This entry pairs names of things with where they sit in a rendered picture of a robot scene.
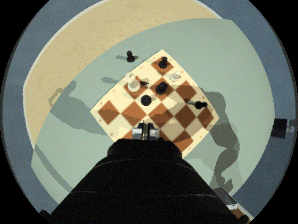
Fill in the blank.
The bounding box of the chessboard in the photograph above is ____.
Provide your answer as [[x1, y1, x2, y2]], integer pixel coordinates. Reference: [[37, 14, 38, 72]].
[[90, 49, 219, 159]]

